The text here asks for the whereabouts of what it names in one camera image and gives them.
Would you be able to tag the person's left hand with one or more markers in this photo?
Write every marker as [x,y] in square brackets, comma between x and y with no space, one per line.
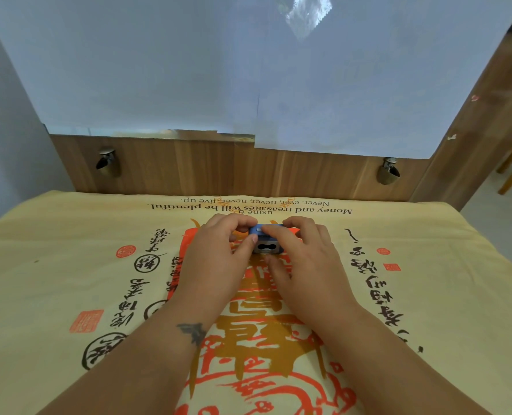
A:
[208,267]

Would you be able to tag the person's right hand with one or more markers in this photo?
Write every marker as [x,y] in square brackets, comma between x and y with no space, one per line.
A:
[312,276]

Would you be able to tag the person's left thumb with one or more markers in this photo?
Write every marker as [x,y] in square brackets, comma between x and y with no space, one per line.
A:
[246,248]

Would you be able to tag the person's right middle finger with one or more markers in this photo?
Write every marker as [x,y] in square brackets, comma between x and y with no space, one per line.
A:
[301,223]

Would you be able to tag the person's right thumb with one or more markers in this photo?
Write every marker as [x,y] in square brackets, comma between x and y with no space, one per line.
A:
[276,268]

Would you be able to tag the small blue and grey device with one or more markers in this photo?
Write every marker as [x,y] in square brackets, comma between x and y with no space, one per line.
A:
[265,248]

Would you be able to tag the person's right forearm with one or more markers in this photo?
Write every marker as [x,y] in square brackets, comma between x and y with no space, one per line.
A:
[381,367]

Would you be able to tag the person's left forearm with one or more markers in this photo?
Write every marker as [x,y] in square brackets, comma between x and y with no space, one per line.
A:
[148,363]

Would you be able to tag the wooden back panel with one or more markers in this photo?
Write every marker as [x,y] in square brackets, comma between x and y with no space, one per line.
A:
[238,172]

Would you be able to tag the brass mirror clip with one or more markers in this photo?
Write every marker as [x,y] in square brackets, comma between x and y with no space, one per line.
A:
[388,172]
[108,165]

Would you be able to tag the large white paper sheet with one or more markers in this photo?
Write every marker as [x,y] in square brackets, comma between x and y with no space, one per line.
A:
[368,82]
[122,60]

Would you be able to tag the yellow printed tablecloth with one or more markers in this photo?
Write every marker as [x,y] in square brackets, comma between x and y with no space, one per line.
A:
[65,276]

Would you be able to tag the wooden side panel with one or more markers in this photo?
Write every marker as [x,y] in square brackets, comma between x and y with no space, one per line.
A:
[476,138]

